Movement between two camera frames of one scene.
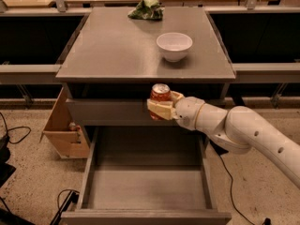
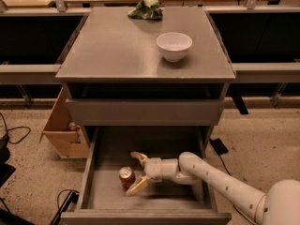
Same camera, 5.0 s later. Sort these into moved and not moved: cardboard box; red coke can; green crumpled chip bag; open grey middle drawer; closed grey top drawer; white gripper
Moved: white gripper; red coke can
Not moved: open grey middle drawer; cardboard box; green crumpled chip bag; closed grey top drawer
